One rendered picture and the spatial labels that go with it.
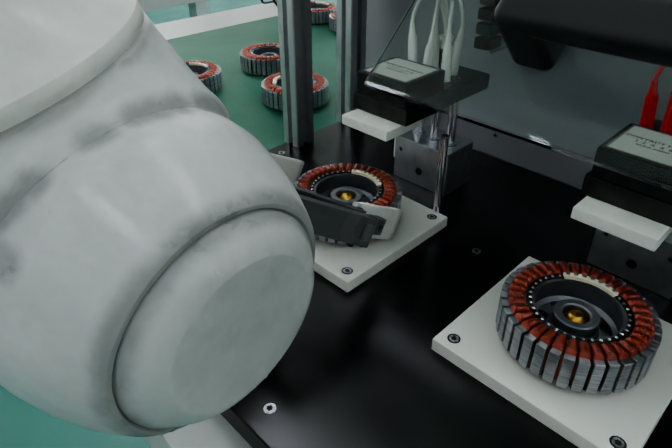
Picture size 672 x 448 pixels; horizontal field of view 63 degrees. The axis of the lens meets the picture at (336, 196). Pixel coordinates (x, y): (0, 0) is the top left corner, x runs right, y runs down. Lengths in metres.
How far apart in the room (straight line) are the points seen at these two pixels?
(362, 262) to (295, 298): 0.35
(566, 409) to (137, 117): 0.35
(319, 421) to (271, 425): 0.03
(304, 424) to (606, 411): 0.20
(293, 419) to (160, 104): 0.29
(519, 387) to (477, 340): 0.05
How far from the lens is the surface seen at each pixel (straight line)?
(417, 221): 0.57
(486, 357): 0.44
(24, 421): 1.54
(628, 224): 0.44
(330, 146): 0.75
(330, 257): 0.52
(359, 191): 0.57
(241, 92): 1.00
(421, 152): 0.64
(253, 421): 0.41
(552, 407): 0.43
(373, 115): 0.56
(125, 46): 0.17
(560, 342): 0.42
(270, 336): 0.17
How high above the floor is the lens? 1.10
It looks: 31 degrees down
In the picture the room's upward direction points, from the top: straight up
